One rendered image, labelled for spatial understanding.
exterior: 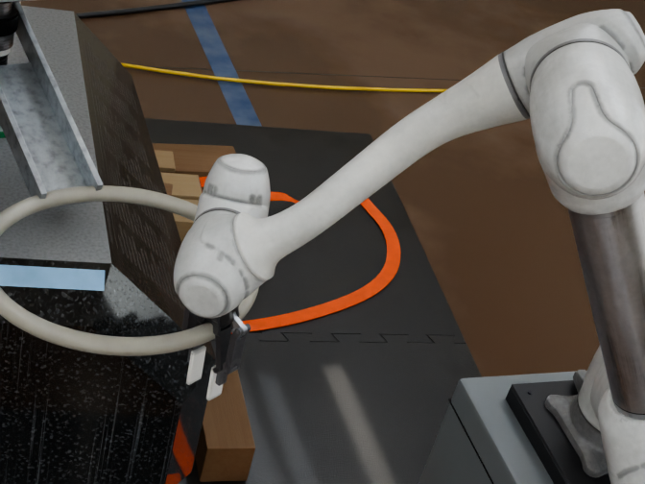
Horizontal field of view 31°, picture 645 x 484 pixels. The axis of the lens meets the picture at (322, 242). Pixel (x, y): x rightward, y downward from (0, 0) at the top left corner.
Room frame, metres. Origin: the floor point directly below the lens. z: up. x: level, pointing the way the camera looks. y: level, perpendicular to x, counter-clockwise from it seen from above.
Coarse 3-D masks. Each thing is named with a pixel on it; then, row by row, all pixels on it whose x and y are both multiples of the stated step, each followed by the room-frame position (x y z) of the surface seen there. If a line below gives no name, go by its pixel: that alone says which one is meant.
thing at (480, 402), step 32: (480, 384) 1.65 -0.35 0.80; (448, 416) 1.64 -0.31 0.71; (480, 416) 1.57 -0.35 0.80; (512, 416) 1.58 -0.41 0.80; (448, 448) 1.60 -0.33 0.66; (480, 448) 1.53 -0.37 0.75; (512, 448) 1.50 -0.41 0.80; (448, 480) 1.57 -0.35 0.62; (480, 480) 1.50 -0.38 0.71; (512, 480) 1.43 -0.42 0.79; (544, 480) 1.45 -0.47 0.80
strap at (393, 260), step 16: (272, 192) 3.11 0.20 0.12; (368, 208) 3.31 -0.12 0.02; (384, 224) 3.25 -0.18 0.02; (384, 272) 2.98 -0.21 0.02; (368, 288) 2.88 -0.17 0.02; (320, 304) 2.74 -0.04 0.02; (336, 304) 2.76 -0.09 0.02; (352, 304) 2.78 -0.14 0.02; (256, 320) 2.59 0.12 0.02; (272, 320) 2.61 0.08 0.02; (288, 320) 2.63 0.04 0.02; (304, 320) 2.65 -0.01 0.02
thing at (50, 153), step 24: (24, 24) 2.07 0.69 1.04; (24, 48) 2.06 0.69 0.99; (0, 72) 1.98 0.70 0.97; (24, 72) 2.00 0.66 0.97; (48, 72) 1.98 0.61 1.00; (0, 96) 1.87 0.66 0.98; (24, 96) 1.94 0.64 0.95; (48, 96) 1.96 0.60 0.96; (0, 120) 1.86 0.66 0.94; (24, 120) 1.89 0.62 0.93; (48, 120) 1.91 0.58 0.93; (72, 120) 1.89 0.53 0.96; (24, 144) 1.79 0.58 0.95; (48, 144) 1.86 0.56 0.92; (72, 144) 1.86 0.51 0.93; (24, 168) 1.76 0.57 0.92; (48, 168) 1.80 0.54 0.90; (72, 168) 1.83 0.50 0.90
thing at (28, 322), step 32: (64, 192) 1.74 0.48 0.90; (96, 192) 1.77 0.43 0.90; (128, 192) 1.79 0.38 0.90; (0, 224) 1.59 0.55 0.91; (0, 288) 1.42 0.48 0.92; (256, 288) 1.58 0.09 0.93; (32, 320) 1.35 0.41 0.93; (96, 352) 1.34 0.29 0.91; (128, 352) 1.35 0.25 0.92; (160, 352) 1.37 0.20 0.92
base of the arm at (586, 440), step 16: (576, 384) 1.66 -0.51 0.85; (560, 400) 1.59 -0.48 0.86; (576, 400) 1.57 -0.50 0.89; (560, 416) 1.56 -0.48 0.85; (576, 416) 1.54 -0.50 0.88; (576, 432) 1.52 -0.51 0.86; (592, 432) 1.50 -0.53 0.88; (576, 448) 1.50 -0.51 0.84; (592, 448) 1.49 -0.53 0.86; (592, 464) 1.46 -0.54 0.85
